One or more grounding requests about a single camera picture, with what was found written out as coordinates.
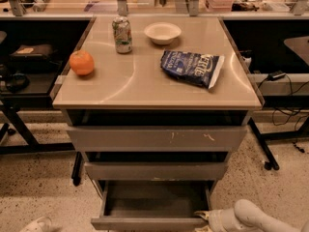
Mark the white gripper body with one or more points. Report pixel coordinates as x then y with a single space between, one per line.
216 218

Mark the grey drawer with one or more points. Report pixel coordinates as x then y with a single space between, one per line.
156 171
156 138
152 205

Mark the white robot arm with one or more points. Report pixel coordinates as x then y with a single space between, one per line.
245 216

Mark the grey drawer cabinet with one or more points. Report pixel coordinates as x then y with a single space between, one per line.
132 89

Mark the black table leg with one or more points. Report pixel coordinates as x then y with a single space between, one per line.
271 162

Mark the blue chip bag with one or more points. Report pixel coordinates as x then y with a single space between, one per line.
199 69

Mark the black power adapter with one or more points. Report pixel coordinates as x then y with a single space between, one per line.
275 75

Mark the white bowl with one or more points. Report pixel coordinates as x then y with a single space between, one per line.
162 33

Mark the orange fruit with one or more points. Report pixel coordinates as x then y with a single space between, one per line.
81 62

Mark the black headphones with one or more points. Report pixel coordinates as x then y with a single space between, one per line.
16 82

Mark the black bag on shelf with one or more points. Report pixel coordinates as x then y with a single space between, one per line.
38 52

